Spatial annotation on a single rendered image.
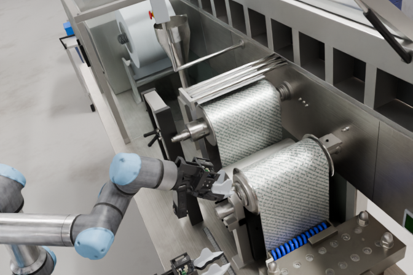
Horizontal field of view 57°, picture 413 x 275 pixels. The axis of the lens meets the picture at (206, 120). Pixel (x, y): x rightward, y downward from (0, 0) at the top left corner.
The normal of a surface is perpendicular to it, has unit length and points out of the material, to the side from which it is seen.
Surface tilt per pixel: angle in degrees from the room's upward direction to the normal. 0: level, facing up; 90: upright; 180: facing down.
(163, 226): 0
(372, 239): 0
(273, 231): 90
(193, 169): 90
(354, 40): 90
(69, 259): 0
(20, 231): 47
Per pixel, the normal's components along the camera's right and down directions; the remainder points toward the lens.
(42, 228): -0.26, -0.34
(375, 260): -0.19, -0.80
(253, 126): 0.42, 0.49
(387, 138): -0.89, 0.38
